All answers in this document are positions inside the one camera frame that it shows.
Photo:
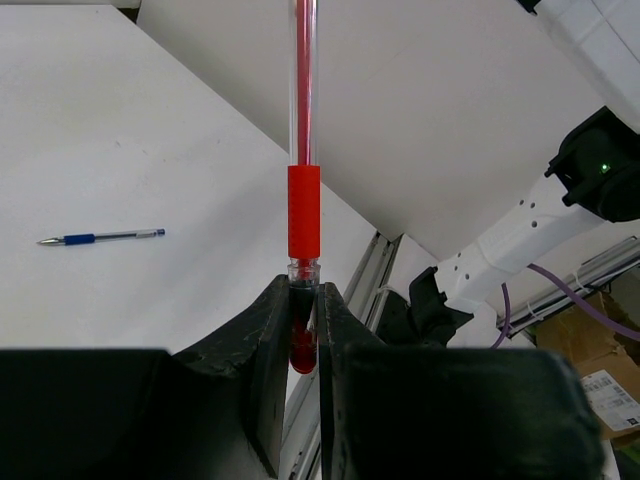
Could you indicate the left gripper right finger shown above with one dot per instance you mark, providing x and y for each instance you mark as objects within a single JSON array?
[{"x": 414, "y": 412}]

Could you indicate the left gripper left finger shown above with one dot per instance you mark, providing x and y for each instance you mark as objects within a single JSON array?
[{"x": 211, "y": 411}]

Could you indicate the red pen cap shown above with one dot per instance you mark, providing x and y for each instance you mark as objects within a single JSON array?
[{"x": 302, "y": 309}]

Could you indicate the red pen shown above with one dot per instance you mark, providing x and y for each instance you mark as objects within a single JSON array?
[{"x": 304, "y": 173}]

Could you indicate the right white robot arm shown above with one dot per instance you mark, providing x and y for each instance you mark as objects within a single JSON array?
[{"x": 593, "y": 179}]

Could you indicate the cardboard box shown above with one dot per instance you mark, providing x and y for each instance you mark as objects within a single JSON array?
[{"x": 608, "y": 365}]

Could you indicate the blue pen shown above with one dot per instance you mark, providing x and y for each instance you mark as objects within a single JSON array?
[{"x": 91, "y": 238}]

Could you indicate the aluminium frame rail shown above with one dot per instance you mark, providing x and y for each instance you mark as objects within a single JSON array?
[{"x": 314, "y": 441}]

